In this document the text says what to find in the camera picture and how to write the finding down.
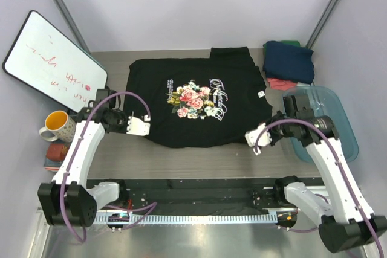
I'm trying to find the black printed t-shirt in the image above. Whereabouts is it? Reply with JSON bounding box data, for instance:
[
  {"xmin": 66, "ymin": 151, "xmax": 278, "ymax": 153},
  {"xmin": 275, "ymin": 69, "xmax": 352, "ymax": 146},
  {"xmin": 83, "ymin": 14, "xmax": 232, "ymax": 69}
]
[{"xmin": 123, "ymin": 47, "xmax": 272, "ymax": 148}]

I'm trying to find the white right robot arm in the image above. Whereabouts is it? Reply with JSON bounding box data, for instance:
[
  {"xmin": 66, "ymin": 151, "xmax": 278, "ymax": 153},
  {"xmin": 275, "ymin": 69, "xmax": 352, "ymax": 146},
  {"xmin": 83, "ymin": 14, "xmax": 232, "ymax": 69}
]
[{"xmin": 264, "ymin": 94, "xmax": 386, "ymax": 257}]

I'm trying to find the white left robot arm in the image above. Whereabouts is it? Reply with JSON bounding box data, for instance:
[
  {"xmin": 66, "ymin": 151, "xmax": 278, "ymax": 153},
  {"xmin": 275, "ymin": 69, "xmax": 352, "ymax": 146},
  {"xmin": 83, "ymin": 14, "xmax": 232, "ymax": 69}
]
[{"xmin": 37, "ymin": 89, "xmax": 129, "ymax": 227}]

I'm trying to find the stack of books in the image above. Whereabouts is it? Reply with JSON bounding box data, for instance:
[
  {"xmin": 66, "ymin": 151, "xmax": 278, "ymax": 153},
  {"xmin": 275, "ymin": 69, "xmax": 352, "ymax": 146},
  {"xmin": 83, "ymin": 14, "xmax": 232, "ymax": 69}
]
[{"xmin": 44, "ymin": 152, "xmax": 66, "ymax": 172}]

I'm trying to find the blue transparent plastic bin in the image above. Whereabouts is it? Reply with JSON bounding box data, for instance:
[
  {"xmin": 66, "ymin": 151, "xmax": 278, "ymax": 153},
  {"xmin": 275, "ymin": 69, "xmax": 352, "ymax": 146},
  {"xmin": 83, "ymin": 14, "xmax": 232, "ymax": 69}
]
[{"xmin": 282, "ymin": 86, "xmax": 359, "ymax": 163}]

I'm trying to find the white mug orange inside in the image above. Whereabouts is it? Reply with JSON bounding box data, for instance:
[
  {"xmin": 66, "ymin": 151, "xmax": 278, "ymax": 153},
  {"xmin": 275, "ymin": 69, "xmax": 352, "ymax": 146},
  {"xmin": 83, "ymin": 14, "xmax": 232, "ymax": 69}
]
[{"xmin": 38, "ymin": 111, "xmax": 76, "ymax": 143}]

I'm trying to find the folded red t-shirt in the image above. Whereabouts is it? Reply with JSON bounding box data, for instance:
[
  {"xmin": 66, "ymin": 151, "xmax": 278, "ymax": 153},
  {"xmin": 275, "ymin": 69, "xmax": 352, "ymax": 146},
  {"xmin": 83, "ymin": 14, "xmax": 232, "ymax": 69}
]
[{"xmin": 267, "ymin": 78, "xmax": 298, "ymax": 91}]

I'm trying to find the folded navy t-shirt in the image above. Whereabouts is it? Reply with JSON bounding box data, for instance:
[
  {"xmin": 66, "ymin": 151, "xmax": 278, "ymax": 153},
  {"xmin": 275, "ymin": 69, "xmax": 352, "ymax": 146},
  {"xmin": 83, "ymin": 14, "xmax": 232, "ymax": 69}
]
[{"xmin": 263, "ymin": 40, "xmax": 315, "ymax": 85}]

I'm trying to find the folded green t-shirt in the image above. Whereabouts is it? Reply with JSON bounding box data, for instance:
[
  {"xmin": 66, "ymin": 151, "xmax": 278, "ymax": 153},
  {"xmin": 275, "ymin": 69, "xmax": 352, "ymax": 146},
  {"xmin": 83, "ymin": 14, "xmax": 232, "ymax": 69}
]
[{"xmin": 263, "ymin": 40, "xmax": 301, "ymax": 56}]

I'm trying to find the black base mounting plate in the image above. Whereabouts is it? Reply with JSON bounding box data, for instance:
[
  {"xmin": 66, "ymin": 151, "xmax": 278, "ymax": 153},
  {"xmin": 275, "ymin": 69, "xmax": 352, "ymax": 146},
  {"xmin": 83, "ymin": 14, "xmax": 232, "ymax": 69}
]
[{"xmin": 86, "ymin": 178, "xmax": 333, "ymax": 217}]

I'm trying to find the whiteboard with red writing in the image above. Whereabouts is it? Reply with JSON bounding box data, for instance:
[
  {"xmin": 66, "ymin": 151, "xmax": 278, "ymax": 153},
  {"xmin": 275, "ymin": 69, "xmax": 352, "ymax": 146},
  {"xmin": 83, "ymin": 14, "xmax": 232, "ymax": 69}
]
[{"xmin": 2, "ymin": 10, "xmax": 108, "ymax": 112}]

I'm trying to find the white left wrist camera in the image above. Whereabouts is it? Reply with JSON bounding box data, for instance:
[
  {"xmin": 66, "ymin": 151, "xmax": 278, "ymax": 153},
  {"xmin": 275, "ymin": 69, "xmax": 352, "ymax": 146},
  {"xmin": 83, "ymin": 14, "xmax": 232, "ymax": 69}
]
[{"xmin": 126, "ymin": 115, "xmax": 151, "ymax": 137}]

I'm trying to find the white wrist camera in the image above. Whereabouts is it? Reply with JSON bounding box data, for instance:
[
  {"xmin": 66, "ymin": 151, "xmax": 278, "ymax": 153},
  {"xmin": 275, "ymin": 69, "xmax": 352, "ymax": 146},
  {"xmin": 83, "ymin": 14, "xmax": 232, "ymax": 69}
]
[
  {"xmin": 126, "ymin": 115, "xmax": 151, "ymax": 137},
  {"xmin": 244, "ymin": 123, "xmax": 273, "ymax": 156}
]

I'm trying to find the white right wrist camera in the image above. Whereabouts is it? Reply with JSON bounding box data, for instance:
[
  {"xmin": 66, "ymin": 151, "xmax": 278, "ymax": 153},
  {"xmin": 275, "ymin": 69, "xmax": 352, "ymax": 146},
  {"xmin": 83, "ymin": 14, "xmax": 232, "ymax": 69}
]
[{"xmin": 244, "ymin": 123, "xmax": 273, "ymax": 156}]

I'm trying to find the aluminium rail frame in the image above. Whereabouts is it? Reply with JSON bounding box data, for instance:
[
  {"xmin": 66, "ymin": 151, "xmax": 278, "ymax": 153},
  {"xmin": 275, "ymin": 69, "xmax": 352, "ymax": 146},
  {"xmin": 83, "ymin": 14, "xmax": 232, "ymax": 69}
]
[{"xmin": 28, "ymin": 185, "xmax": 382, "ymax": 258}]

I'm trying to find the left aluminium corner post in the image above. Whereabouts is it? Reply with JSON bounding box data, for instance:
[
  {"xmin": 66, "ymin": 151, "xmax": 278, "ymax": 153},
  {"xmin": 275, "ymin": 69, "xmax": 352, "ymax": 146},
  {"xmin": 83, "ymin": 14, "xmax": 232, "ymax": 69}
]
[{"xmin": 53, "ymin": 0, "xmax": 90, "ymax": 54}]

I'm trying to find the aluminium corner post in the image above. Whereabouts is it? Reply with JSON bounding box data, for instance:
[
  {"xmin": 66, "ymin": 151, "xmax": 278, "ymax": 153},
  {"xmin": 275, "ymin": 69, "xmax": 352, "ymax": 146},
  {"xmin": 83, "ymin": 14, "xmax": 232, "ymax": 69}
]
[
  {"xmin": 306, "ymin": 0, "xmax": 340, "ymax": 49},
  {"xmin": 53, "ymin": 0, "xmax": 90, "ymax": 54}
]

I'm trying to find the right aluminium corner post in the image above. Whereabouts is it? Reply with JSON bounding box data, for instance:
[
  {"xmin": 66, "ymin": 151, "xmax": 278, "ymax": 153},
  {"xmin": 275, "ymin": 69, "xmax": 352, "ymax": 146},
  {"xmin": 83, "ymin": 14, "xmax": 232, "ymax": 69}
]
[{"xmin": 306, "ymin": 0, "xmax": 340, "ymax": 49}]

